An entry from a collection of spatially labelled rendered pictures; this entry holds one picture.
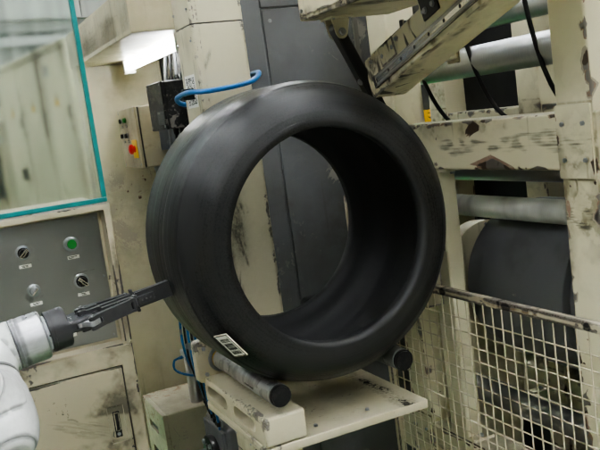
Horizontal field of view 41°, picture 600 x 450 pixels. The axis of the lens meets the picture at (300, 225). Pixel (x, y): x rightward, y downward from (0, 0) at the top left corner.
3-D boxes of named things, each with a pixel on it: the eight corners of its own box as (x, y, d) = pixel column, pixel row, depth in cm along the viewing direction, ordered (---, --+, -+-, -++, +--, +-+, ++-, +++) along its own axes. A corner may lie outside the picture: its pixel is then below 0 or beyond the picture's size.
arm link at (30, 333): (4, 316, 147) (37, 304, 149) (20, 362, 149) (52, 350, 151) (9, 325, 139) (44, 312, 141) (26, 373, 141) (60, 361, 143)
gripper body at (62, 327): (43, 317, 141) (95, 298, 145) (37, 310, 149) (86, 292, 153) (56, 356, 143) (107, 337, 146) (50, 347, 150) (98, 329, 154)
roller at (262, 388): (231, 362, 188) (213, 370, 186) (227, 345, 187) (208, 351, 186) (294, 403, 157) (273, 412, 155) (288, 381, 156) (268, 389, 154)
